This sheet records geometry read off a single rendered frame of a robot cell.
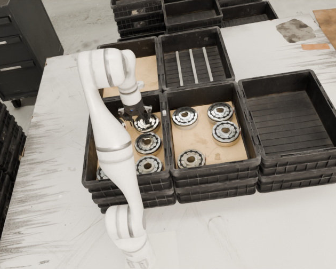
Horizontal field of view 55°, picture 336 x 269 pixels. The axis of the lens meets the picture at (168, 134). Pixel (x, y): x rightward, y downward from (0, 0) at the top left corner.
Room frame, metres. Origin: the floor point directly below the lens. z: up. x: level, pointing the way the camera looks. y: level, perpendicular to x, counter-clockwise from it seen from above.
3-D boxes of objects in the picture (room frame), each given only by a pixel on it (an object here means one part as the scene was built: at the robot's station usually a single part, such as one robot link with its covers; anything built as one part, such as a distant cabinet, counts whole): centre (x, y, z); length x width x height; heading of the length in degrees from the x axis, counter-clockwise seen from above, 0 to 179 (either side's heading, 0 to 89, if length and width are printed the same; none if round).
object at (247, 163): (0.78, -0.15, 0.92); 0.40 x 0.30 x 0.02; 175
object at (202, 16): (2.15, -0.35, 0.37); 0.40 x 0.30 x 0.45; 86
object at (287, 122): (0.75, -0.45, 0.87); 0.40 x 0.30 x 0.11; 175
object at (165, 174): (0.80, 0.15, 0.92); 0.40 x 0.30 x 0.02; 175
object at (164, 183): (0.80, 0.15, 0.87); 0.40 x 0.30 x 0.11; 175
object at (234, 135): (0.78, -0.22, 0.86); 0.10 x 0.10 x 0.01
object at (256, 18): (2.12, -0.75, 0.31); 0.40 x 0.30 x 0.34; 86
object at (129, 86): (0.91, 0.10, 1.13); 0.09 x 0.07 x 0.15; 88
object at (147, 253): (0.43, 0.17, 0.79); 0.09 x 0.09 x 0.17; 75
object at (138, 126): (0.91, 0.08, 0.86); 0.10 x 0.10 x 0.01
